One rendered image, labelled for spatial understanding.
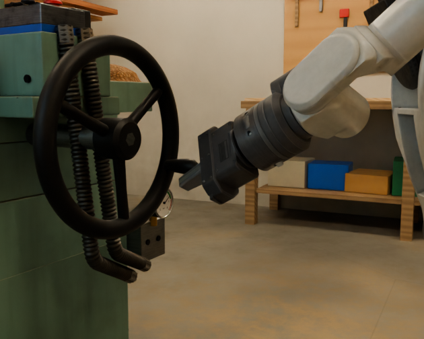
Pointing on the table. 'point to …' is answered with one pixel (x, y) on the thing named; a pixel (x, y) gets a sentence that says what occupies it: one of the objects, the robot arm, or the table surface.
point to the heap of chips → (122, 74)
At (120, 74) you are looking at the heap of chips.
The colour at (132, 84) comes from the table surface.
